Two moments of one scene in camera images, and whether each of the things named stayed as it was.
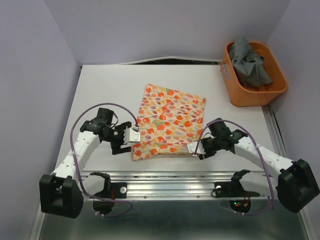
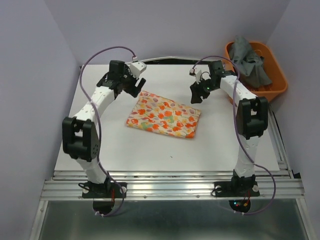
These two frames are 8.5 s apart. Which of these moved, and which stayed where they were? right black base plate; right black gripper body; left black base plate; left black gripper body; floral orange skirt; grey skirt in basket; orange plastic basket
Moved: floral orange skirt; right black gripper body; left black gripper body
Stayed: left black base plate; orange plastic basket; right black base plate; grey skirt in basket
